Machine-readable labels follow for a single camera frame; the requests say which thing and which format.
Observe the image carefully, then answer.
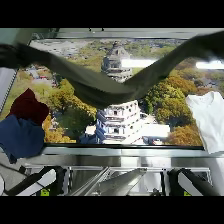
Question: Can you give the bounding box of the olive green shirt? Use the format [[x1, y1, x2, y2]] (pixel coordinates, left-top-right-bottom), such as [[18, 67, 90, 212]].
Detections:
[[0, 31, 224, 110]]

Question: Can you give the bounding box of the dark red garment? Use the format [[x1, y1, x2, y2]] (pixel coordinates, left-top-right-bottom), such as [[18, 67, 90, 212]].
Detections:
[[7, 87, 51, 127]]

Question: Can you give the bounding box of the blue garment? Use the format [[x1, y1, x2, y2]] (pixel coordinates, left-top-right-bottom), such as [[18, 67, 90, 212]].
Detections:
[[0, 114, 46, 165]]

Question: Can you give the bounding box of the white T-shirt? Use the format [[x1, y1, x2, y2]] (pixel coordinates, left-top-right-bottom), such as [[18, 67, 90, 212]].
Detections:
[[184, 91, 224, 155]]

